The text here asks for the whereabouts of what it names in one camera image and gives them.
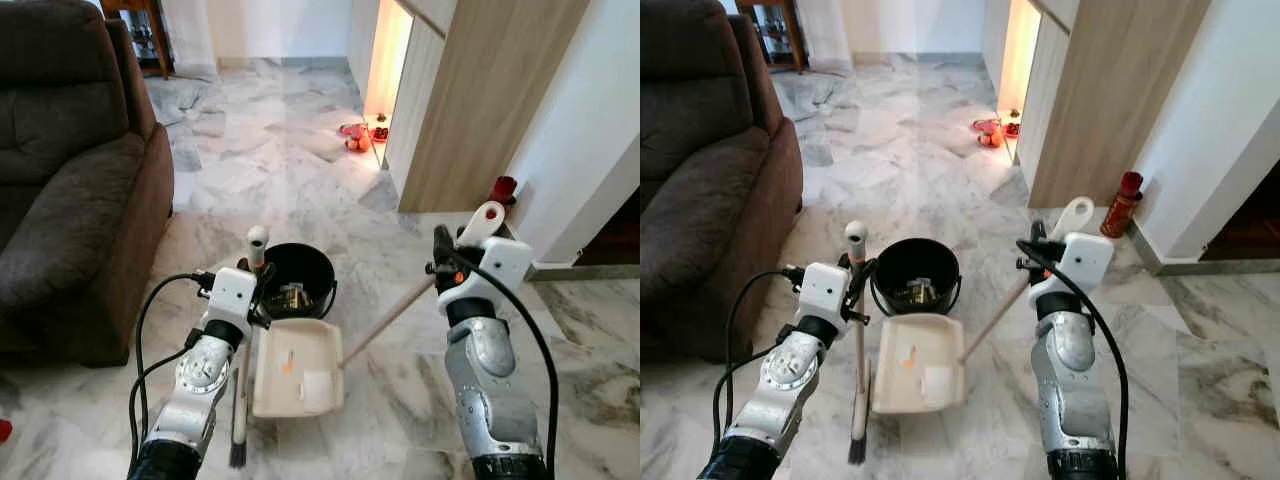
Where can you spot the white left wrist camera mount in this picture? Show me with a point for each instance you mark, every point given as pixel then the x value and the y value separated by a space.
pixel 825 290
pixel 230 295

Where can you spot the red fire extinguisher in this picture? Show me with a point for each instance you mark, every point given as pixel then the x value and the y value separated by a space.
pixel 1122 205
pixel 503 190

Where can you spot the shiny crumpled trash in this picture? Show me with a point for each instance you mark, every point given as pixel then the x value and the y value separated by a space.
pixel 292 296
pixel 918 291

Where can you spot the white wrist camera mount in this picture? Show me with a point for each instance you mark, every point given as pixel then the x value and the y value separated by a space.
pixel 230 295
pixel 825 290
pixel 1085 260
pixel 500 265

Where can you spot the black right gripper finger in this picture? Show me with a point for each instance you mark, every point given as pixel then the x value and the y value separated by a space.
pixel 443 243
pixel 1037 233

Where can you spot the red offering plate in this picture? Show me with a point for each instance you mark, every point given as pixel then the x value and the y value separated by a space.
pixel 988 132
pixel 352 136

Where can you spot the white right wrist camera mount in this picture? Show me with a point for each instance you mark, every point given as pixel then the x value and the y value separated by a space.
pixel 500 265
pixel 1085 260

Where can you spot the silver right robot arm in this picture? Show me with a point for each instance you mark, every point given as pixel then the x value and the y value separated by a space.
pixel 490 390
pixel 1070 385

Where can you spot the red candle holder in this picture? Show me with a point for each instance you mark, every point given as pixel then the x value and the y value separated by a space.
pixel 380 128
pixel 1013 124

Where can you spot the light wood wall cabinet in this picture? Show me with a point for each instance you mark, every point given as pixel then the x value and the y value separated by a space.
pixel 1110 100
pixel 480 100

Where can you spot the broom with white grip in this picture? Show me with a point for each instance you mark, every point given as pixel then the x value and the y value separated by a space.
pixel 243 380
pixel 860 380

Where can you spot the wooden glass display cabinet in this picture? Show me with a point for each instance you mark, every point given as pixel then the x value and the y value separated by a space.
pixel 140 30
pixel 775 28

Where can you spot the small orange scrap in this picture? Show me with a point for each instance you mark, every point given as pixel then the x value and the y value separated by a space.
pixel 910 357
pixel 288 362

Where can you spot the small red object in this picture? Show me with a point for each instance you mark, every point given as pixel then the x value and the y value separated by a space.
pixel 4 430

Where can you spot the black plastic bucket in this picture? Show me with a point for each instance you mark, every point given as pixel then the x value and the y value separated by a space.
pixel 315 262
pixel 935 258

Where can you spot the white curtain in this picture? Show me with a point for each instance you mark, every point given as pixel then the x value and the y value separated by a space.
pixel 822 28
pixel 188 30

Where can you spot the white paper piece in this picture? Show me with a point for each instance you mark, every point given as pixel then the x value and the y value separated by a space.
pixel 938 383
pixel 317 388

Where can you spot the dark brown fabric sofa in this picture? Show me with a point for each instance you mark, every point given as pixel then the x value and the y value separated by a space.
pixel 70 190
pixel 710 190

